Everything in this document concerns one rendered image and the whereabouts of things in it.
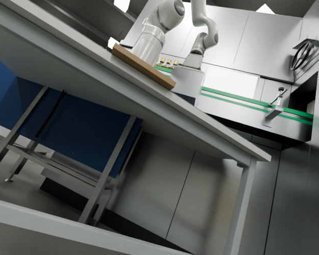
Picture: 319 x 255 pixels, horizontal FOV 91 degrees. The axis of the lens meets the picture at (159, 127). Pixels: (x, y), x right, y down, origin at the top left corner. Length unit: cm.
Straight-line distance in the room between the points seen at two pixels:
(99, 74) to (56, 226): 51
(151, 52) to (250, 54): 119
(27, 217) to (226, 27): 199
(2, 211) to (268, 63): 183
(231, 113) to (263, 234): 75
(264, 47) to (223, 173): 122
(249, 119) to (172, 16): 74
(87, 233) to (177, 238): 70
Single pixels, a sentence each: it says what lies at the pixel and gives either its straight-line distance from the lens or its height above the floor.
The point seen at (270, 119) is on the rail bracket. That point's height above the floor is 101.
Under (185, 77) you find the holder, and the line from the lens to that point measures 87.
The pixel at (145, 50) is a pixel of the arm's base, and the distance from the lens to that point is 73.
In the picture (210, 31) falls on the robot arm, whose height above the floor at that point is 126.
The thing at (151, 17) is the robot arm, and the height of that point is 110.
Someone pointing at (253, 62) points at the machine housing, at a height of 164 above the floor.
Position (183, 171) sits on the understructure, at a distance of 117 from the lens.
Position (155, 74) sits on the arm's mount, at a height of 75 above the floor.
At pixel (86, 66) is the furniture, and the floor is 68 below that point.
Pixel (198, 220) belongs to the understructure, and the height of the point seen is 28.
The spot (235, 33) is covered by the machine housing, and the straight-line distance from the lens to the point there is 193.
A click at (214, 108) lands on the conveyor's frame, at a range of 111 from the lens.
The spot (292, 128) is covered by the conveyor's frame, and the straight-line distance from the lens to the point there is 123.
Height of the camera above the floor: 42
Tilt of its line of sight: 17 degrees up
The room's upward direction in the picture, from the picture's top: 23 degrees clockwise
